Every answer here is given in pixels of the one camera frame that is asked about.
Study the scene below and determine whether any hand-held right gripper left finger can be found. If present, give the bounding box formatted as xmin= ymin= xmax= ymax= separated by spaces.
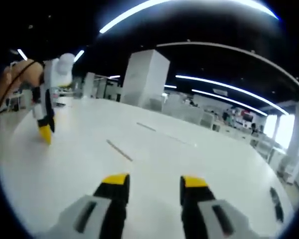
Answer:
xmin=36 ymin=173 xmax=131 ymax=239

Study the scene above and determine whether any long curved ceiling light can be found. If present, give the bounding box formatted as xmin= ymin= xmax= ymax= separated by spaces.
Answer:
xmin=99 ymin=0 xmax=280 ymax=34

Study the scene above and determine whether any white socket holder cover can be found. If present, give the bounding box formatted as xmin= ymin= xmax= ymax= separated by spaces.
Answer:
xmin=106 ymin=139 xmax=134 ymax=162

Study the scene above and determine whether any black flat object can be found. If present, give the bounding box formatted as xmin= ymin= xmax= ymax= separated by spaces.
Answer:
xmin=269 ymin=187 xmax=285 ymax=223

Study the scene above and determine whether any white cabinet row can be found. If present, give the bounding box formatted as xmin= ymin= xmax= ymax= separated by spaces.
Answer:
xmin=163 ymin=99 xmax=265 ymax=143

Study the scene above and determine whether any person's left hand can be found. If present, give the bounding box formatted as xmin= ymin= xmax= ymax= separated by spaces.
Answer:
xmin=18 ymin=60 xmax=45 ymax=88

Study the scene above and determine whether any short ceiling light strip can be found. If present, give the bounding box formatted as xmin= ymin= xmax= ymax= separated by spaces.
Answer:
xmin=73 ymin=49 xmax=86 ymax=63
xmin=16 ymin=48 xmax=28 ymax=61

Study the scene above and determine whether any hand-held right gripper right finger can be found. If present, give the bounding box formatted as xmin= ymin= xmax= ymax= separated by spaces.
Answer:
xmin=179 ymin=175 xmax=261 ymax=239

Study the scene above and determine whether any long white socket holder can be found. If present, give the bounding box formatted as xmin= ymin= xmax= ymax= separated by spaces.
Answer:
xmin=136 ymin=121 xmax=190 ymax=146

